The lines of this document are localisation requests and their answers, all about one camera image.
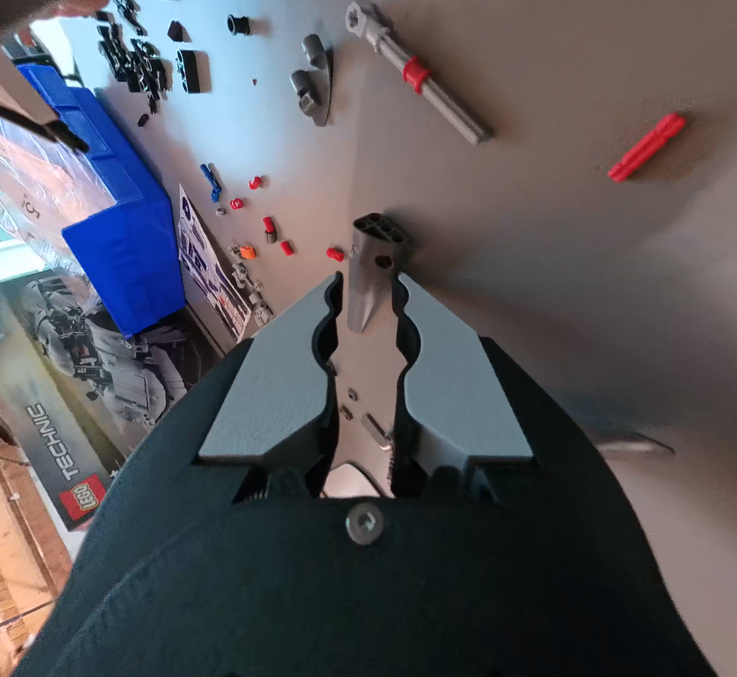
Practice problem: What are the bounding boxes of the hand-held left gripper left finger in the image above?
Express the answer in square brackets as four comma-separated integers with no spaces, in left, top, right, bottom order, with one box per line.
[198,273,344,481]

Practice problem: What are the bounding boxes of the blue plastic bin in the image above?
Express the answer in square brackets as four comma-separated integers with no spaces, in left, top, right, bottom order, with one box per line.
[17,63,186,338]

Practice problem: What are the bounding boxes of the long grey lego axle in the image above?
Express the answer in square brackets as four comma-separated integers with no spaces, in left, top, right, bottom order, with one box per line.
[377,35,494,146]

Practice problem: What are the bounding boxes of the clear plastic bag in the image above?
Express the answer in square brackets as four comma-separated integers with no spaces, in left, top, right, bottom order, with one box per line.
[0,113,119,280]

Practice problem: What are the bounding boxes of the lego sticker sheet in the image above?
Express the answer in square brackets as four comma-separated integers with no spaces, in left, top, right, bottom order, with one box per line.
[177,183,253,343]

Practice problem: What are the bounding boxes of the dark grey lego panel piece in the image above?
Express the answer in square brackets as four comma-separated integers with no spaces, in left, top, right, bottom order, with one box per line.
[289,33,335,128]

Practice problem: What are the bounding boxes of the scattered small red lego bushes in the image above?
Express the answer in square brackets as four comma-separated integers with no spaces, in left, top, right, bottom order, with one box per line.
[230,175,346,263]

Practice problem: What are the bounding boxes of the light grey lego connector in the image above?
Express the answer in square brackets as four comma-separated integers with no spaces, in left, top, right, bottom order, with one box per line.
[345,2,393,51]

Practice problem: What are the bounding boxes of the dark grey flat lego tile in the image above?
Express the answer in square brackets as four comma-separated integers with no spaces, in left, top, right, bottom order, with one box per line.
[361,412,393,451]

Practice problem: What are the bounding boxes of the red lego bush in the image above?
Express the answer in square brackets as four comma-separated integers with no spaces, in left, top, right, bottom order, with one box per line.
[402,56,432,94]

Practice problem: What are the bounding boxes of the long red lego pin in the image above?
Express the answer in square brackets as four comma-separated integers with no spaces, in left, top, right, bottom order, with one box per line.
[607,113,687,184]

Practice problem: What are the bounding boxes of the dark grey tapered lego panel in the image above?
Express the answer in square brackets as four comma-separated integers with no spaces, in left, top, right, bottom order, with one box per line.
[347,213,413,334]

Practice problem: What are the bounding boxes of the pile of light grey connectors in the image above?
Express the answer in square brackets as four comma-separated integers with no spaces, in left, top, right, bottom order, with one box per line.
[228,245,275,326]

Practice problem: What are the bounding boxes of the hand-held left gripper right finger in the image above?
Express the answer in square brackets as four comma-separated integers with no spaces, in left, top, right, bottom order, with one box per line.
[392,272,534,481]

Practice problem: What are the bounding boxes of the scattered black lego pieces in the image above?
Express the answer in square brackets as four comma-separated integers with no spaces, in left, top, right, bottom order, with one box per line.
[86,0,212,128]

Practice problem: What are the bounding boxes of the lego set box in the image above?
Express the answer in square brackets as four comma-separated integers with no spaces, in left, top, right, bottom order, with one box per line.
[0,271,226,534]

